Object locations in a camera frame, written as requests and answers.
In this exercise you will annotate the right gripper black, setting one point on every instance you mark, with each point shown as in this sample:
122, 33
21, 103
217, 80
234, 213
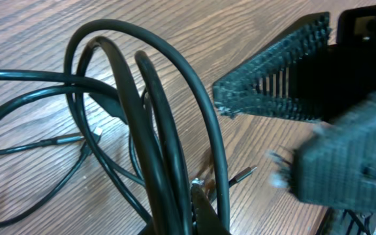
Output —
297, 76

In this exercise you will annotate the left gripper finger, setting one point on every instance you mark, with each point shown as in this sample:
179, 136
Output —
205, 219

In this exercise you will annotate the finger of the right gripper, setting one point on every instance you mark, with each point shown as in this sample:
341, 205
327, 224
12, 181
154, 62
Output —
338, 167

